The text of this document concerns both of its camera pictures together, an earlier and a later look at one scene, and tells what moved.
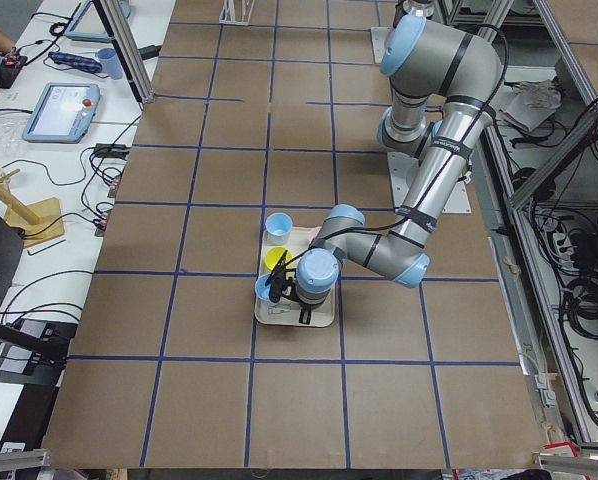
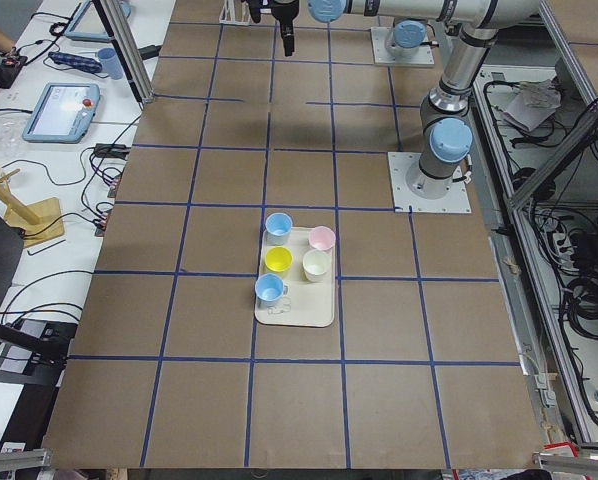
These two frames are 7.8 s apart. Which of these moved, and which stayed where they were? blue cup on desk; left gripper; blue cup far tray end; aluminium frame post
Moved: left gripper
Stayed: blue cup on desk; aluminium frame post; blue cup far tray end
